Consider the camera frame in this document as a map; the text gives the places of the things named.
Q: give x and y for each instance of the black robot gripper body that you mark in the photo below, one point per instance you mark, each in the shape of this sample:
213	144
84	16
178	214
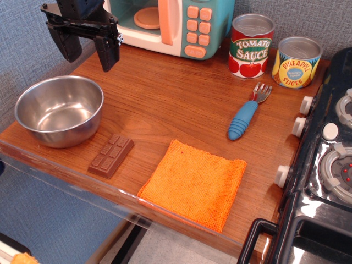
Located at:
86	19

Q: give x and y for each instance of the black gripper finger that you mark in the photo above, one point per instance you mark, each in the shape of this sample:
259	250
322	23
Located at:
108	51
68	44

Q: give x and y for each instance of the blue handled metal fork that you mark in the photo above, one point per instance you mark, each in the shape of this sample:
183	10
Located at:
242	119

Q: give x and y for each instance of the teal toy microwave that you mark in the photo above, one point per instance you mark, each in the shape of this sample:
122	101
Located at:
189	29

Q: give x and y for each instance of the stainless steel bowl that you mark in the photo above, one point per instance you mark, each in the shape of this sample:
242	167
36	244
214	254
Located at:
61	112

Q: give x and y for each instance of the brown toy chocolate bar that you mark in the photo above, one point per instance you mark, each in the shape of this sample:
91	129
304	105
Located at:
111	156

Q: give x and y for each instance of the tomato sauce can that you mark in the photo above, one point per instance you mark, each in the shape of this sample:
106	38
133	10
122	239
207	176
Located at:
250	45

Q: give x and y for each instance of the orange cloth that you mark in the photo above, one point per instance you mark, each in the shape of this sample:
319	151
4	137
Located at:
192	185

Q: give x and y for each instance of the pineapple slices can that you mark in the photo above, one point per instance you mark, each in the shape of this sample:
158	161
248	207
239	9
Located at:
296	62

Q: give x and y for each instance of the white stove knob top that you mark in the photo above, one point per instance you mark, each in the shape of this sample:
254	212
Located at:
306	105

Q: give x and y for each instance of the white stove knob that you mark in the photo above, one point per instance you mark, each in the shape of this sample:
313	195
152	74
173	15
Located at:
306	105
281	175
298	126

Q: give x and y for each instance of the white stove knob middle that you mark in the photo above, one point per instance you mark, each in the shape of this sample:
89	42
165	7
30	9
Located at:
298	126

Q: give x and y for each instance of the white stove knob bottom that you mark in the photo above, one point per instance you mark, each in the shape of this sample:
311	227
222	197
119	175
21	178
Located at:
281	175

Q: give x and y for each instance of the orange object at corner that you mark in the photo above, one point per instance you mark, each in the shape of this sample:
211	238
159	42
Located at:
24	258

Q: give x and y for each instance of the black toy stove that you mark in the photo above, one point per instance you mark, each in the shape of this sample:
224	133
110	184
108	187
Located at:
314	224

